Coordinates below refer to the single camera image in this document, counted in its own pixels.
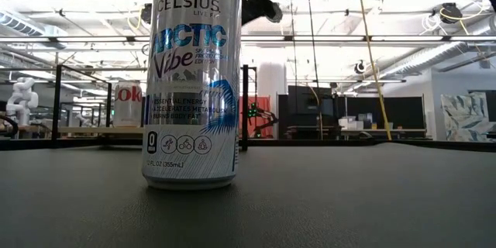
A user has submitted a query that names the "Celsius Arctic Vibe can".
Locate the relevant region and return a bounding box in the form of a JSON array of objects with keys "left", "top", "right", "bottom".
[{"left": 141, "top": 0, "right": 243, "bottom": 191}]

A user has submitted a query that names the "silver Diet Coke can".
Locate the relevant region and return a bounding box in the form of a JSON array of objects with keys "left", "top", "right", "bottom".
[{"left": 112, "top": 81, "right": 143, "bottom": 128}]

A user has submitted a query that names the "white round column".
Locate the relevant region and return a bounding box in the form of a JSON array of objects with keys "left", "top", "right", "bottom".
[{"left": 257, "top": 60, "right": 288, "bottom": 140}]

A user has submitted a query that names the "black monitor screen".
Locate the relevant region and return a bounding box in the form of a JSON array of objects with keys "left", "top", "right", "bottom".
[{"left": 287, "top": 84, "right": 335, "bottom": 128}]

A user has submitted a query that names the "black partition panel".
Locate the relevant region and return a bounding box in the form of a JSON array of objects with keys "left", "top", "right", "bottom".
[{"left": 335, "top": 95, "right": 426, "bottom": 130}]

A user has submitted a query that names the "wooden background workbench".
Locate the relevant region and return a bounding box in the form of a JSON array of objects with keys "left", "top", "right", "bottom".
[{"left": 284, "top": 126, "right": 429, "bottom": 140}]

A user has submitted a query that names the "black table mat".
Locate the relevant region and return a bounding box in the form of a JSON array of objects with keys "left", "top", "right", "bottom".
[{"left": 0, "top": 142, "right": 496, "bottom": 248}]

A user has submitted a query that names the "marbled patterned panel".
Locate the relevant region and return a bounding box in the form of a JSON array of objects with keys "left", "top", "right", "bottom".
[{"left": 440, "top": 91, "right": 491, "bottom": 143}]

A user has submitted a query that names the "black ceiling cable reel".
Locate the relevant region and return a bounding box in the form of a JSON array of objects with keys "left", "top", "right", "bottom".
[
  {"left": 439, "top": 2, "right": 463, "bottom": 24},
  {"left": 270, "top": 2, "right": 284, "bottom": 24},
  {"left": 139, "top": 2, "right": 153, "bottom": 25}
]

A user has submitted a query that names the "silver ventilation duct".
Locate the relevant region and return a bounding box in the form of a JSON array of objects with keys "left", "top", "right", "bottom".
[{"left": 0, "top": 9, "right": 69, "bottom": 50}]

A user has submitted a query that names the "yellow hanging cord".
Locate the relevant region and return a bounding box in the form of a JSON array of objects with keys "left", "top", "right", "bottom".
[{"left": 354, "top": 0, "right": 392, "bottom": 141}]

